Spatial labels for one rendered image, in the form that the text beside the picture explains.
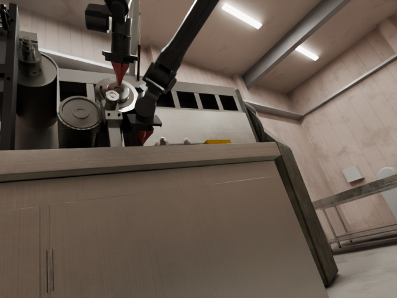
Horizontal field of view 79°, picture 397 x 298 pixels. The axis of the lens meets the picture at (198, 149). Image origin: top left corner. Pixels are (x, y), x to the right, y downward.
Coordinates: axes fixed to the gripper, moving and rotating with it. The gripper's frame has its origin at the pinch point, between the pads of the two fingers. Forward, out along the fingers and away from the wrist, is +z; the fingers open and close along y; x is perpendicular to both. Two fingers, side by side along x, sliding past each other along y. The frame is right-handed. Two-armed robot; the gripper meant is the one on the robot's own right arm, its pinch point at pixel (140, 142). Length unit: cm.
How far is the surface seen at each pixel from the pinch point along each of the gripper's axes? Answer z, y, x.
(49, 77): -13.0, -26.3, 20.0
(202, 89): 0, 56, 62
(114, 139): -4.5, -9.8, -5.1
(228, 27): -19, 331, 474
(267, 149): -17.5, 21.8, -32.2
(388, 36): -103, 782, 364
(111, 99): -13.9, -10.1, 2.5
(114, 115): -10.1, -9.3, 0.0
